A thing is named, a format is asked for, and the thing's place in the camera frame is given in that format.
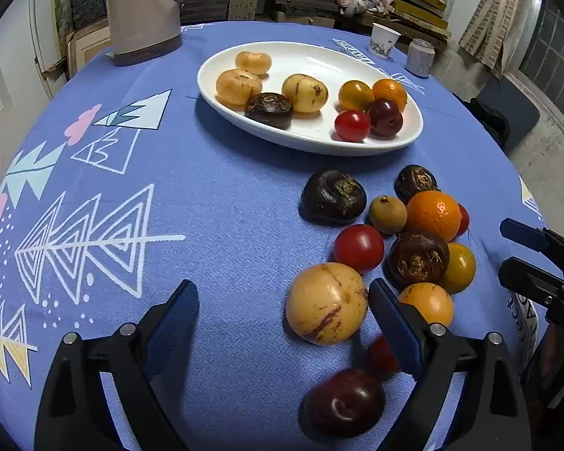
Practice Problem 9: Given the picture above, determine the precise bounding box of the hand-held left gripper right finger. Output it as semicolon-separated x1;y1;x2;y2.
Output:
369;278;532;451

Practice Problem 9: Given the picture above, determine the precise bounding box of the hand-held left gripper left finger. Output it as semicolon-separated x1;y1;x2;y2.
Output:
35;279;200;451

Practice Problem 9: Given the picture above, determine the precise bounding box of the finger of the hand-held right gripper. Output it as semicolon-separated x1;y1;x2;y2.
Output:
499;256;564;325
500;218;564;287

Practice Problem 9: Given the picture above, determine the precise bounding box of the yellow cherry tomato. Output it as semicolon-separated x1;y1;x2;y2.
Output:
439;243;477;294
397;283;454;328
338;81;375;112

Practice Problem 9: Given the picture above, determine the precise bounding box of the yellow pepino melon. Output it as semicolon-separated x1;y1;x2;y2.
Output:
282;74;329;114
286;263;370;345
215;69;263;106
235;51;272;76

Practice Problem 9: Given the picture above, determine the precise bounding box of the dark water chestnut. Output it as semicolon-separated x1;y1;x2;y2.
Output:
244;92;293;130
388;232;450;291
301;169;367;224
394;165;439;204

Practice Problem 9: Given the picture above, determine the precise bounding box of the dark red plum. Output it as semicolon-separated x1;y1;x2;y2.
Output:
303;369;387;437
365;98;403;137

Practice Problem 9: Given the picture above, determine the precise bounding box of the orange mandarin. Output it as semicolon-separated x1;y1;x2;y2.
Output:
406;190;462;242
372;78;409;112

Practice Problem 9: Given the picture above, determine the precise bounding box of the small brown longan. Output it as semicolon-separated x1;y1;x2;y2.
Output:
369;195;408;235

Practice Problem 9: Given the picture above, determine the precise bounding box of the white oval plate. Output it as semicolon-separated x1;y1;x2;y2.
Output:
196;41;425;157

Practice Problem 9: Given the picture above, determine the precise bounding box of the person's right hand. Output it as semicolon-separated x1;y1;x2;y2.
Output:
540;325;564;379

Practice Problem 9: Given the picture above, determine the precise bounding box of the blue printed tablecloth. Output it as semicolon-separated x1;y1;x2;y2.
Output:
0;21;560;451

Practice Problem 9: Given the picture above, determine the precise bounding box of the black cloth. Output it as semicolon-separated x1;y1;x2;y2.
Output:
465;98;512;148

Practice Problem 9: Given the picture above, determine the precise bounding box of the dark grey flat board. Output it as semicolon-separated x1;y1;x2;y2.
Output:
475;75;541;144

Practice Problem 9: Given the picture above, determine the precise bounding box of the window with metal grille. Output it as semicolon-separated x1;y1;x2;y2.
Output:
505;0;564;135

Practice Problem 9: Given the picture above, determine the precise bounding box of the silver drink can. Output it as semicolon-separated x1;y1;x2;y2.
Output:
405;39;436;78

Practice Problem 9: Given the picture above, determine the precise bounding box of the beige checkered curtain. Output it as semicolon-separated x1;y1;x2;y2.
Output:
458;0;532;78

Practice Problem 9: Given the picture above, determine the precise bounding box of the white paper cup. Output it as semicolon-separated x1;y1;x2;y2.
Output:
368;23;401;59

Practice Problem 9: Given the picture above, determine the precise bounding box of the beige framed panel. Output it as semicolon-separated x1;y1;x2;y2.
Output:
65;28;114;78

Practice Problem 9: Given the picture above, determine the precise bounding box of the shelf of stacked wooden boards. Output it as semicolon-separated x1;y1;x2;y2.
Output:
179;0;456;41

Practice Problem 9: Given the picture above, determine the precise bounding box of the beige thermos flask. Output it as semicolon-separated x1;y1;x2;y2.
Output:
104;0;199;67

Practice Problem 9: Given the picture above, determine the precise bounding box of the white wooden slat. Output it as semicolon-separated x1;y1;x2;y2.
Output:
30;0;70;99

